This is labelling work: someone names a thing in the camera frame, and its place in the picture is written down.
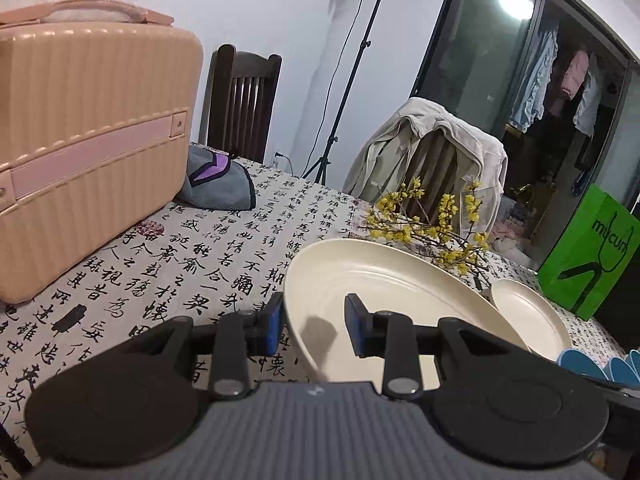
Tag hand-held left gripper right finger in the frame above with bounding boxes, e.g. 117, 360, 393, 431
345, 294, 531, 401

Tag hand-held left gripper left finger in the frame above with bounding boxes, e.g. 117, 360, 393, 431
127, 292, 287, 401

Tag large cream plate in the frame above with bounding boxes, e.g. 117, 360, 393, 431
284, 239, 532, 383

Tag small cream plate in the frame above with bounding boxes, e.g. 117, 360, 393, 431
489, 279, 572, 362

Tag yellow flower branches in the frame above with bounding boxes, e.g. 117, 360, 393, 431
362, 176, 496, 290

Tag grey purple pouch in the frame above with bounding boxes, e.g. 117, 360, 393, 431
174, 144, 257, 211

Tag pink floor cloth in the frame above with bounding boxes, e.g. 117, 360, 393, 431
492, 220, 523, 253

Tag brown wooden chair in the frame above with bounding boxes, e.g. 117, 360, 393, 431
404, 127, 483, 223

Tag beige jacket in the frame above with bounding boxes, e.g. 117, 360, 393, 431
342, 97, 508, 241

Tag green paper bag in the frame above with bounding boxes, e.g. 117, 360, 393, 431
537, 184, 640, 322

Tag dark wooden chair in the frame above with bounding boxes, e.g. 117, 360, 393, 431
199, 44, 283, 165

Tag dark glass sliding door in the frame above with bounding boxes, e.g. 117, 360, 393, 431
414, 0, 640, 271

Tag pink suitcase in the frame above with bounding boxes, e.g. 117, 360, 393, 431
0, 0, 204, 306

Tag hanging light blue shirt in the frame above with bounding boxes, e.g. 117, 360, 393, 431
509, 25, 559, 135

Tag hanging white shirt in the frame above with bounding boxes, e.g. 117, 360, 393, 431
571, 66, 604, 137

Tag hanging pink garment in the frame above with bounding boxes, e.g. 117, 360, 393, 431
557, 49, 591, 102

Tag black light cable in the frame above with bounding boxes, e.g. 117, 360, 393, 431
277, 0, 371, 171

